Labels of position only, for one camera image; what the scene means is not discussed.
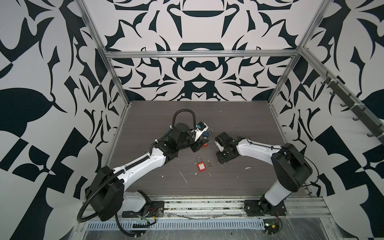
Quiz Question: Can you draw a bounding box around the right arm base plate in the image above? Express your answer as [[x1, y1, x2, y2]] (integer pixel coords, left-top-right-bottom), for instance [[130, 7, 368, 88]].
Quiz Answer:
[[244, 198, 287, 217]]

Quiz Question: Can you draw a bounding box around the black corrugated cable hose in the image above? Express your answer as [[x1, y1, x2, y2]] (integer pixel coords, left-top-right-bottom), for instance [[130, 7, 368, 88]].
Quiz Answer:
[[171, 108, 197, 133]]

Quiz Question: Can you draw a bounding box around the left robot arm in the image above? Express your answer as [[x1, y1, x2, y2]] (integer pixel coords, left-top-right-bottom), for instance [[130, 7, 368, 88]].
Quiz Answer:
[[77, 122, 209, 223]]

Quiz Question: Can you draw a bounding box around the small electronics board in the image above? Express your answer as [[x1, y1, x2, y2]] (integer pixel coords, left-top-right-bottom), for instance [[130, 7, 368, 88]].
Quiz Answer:
[[263, 219, 283, 236]]

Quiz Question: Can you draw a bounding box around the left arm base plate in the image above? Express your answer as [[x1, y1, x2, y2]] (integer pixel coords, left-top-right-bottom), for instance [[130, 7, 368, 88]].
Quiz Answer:
[[122, 201, 165, 218]]

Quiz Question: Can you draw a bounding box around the black hook rail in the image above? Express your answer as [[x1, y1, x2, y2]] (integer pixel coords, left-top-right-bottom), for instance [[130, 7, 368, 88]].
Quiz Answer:
[[320, 72, 384, 145]]

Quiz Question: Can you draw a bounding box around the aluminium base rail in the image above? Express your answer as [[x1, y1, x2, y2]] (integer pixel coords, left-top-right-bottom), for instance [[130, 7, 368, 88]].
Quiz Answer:
[[150, 196, 332, 219]]

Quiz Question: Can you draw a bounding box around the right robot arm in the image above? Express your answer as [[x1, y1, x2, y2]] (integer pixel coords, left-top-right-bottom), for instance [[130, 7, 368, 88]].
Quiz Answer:
[[215, 132, 313, 207]]

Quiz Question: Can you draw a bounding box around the white slotted cable duct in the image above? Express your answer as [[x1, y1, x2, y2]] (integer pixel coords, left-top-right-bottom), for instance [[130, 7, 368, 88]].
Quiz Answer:
[[86, 218, 266, 231]]

